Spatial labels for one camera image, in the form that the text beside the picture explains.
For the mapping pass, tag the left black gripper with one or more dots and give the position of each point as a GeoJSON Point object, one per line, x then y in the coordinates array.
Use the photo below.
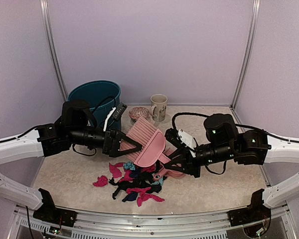
{"type": "Point", "coordinates": [112, 150]}

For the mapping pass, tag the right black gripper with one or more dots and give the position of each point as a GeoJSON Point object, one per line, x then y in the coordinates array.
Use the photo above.
{"type": "Point", "coordinates": [190, 167]}

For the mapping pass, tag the pink dustpan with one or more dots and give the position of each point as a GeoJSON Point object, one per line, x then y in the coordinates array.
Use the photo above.
{"type": "Point", "coordinates": [166, 172]}

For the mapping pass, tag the pink hand brush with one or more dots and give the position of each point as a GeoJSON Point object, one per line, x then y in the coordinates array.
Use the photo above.
{"type": "Point", "coordinates": [153, 144]}

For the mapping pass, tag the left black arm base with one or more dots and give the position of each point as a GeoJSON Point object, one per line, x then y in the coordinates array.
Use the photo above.
{"type": "Point", "coordinates": [48, 212]}

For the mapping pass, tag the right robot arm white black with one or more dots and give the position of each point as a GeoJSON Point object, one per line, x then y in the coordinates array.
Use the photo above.
{"type": "Point", "coordinates": [254, 146]}

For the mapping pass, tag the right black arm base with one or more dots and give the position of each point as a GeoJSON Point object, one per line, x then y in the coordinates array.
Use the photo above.
{"type": "Point", "coordinates": [255, 211]}

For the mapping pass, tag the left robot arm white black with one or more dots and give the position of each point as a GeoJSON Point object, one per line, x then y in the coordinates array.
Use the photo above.
{"type": "Point", "coordinates": [76, 126]}

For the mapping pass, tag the pile of coloured scraps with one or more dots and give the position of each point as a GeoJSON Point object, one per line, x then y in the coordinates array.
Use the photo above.
{"type": "Point", "coordinates": [137, 177]}

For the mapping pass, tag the patterned small bowl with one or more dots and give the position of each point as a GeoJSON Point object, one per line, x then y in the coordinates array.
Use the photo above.
{"type": "Point", "coordinates": [137, 112]}

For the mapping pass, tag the teal plastic bucket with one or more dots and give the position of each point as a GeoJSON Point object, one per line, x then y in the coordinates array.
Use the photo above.
{"type": "Point", "coordinates": [102, 95]}

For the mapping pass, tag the beige ceramic mug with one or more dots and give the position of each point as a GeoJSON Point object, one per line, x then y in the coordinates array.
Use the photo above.
{"type": "Point", "coordinates": [158, 107]}

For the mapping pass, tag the magenta scrap left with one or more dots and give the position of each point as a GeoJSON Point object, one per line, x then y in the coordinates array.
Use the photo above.
{"type": "Point", "coordinates": [101, 181]}

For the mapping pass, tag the magenta scrap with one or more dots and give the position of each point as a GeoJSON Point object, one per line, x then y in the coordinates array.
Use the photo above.
{"type": "Point", "coordinates": [140, 195]}
{"type": "Point", "coordinates": [101, 181]}

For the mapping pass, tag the magenta scrap front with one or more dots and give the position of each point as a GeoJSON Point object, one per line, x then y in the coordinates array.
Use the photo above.
{"type": "Point", "coordinates": [140, 195]}

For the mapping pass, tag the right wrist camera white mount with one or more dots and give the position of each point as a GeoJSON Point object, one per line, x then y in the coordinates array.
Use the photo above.
{"type": "Point", "coordinates": [181, 139]}

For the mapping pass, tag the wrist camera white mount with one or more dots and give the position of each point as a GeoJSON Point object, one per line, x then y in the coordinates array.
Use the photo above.
{"type": "Point", "coordinates": [181, 139]}
{"type": "Point", "coordinates": [113, 119]}

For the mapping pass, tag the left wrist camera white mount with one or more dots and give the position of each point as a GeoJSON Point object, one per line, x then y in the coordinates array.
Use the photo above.
{"type": "Point", "coordinates": [113, 119]}

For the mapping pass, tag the aluminium front rail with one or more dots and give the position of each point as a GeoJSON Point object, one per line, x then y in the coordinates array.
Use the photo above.
{"type": "Point", "coordinates": [210, 225]}

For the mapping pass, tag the left aluminium corner post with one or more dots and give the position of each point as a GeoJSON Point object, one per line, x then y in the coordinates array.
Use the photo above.
{"type": "Point", "coordinates": [52, 50]}

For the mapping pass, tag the aluminium corner post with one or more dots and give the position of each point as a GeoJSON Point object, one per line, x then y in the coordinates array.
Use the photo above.
{"type": "Point", "coordinates": [52, 50]}
{"type": "Point", "coordinates": [247, 54]}

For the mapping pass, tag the right aluminium corner post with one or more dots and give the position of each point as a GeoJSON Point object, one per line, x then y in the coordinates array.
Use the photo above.
{"type": "Point", "coordinates": [247, 54]}

